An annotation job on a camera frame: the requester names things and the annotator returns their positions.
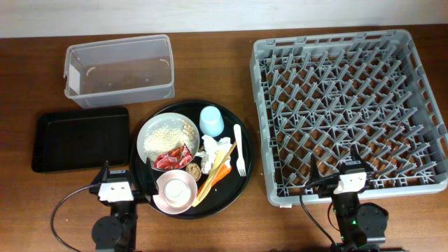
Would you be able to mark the white tissue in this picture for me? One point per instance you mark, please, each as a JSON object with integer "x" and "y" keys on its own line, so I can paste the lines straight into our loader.
{"x": 212, "y": 152}

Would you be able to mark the round black serving tray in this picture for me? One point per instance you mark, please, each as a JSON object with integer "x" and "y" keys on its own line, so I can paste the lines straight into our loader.
{"x": 227, "y": 190}

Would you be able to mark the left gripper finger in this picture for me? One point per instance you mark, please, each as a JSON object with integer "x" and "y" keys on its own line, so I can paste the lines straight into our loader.
{"x": 151, "y": 183}
{"x": 104, "y": 172}

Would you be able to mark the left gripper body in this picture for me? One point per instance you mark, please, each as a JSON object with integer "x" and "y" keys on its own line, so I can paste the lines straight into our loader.
{"x": 138, "y": 197}

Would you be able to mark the white plastic fork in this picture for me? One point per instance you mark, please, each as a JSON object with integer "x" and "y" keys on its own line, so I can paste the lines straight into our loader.
{"x": 241, "y": 166}

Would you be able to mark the wooden chopstick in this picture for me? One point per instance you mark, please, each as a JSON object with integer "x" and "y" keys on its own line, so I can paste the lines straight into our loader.
{"x": 207, "y": 186}

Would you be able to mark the black rectangular tray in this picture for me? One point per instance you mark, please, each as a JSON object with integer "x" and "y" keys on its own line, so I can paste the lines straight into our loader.
{"x": 81, "y": 139}

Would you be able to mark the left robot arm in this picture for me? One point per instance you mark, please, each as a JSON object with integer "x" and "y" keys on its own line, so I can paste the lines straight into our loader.
{"x": 118, "y": 230}

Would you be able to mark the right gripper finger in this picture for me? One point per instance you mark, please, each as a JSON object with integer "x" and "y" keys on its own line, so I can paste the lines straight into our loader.
{"x": 360, "y": 161}
{"x": 314, "y": 171}

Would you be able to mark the brown walnut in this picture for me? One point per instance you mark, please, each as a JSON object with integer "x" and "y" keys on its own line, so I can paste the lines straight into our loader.
{"x": 194, "y": 170}

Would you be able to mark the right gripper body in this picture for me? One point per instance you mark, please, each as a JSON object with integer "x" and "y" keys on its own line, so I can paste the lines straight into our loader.
{"x": 328, "y": 188}

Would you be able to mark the pink bowl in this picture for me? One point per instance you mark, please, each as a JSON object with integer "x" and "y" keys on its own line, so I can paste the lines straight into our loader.
{"x": 160, "y": 200}

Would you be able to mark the white cup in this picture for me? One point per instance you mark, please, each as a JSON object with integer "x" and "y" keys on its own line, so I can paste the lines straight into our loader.
{"x": 176, "y": 192}

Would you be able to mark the yellow plastic knife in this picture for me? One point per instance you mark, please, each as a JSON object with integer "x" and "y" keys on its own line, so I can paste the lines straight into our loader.
{"x": 219, "y": 157}

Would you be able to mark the grey dishwasher rack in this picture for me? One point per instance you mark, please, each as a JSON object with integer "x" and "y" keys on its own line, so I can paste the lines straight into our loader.
{"x": 318, "y": 97}

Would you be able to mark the red snack wrapper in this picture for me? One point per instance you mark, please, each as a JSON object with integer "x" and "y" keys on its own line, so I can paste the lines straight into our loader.
{"x": 174, "y": 159}

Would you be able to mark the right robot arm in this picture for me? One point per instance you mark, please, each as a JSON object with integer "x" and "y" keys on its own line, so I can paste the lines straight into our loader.
{"x": 361, "y": 226}

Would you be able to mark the light blue plastic cup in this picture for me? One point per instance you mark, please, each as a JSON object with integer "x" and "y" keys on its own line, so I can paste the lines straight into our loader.
{"x": 211, "y": 121}

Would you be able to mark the clear plastic waste bin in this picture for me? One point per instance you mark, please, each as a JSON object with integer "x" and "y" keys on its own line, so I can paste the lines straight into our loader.
{"x": 120, "y": 71}

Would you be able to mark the grey plate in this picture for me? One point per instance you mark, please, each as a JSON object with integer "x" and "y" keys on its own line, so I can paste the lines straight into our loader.
{"x": 172, "y": 120}

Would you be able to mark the orange carrot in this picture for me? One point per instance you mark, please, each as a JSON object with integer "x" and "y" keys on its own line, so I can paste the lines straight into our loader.
{"x": 224, "y": 171}

